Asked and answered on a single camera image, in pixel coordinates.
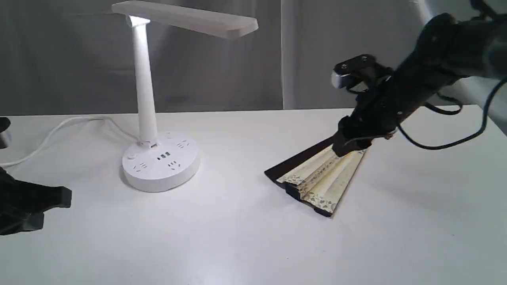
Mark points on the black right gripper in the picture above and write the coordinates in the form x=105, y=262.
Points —
x=384, y=105

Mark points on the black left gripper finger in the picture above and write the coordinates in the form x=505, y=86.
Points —
x=22, y=195
x=10, y=225

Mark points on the folding paper fan maroon ribs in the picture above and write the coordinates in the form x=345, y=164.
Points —
x=316, y=176

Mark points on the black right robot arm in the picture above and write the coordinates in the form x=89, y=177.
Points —
x=445, y=52

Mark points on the white desk lamp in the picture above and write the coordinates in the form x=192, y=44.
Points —
x=160, y=161

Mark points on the grey backdrop curtain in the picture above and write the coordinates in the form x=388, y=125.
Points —
x=69, y=57

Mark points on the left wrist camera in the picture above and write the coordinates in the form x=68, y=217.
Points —
x=5, y=137

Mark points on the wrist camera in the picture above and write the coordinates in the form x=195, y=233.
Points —
x=364, y=69
x=5, y=137

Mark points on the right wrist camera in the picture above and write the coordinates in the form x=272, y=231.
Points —
x=364, y=69

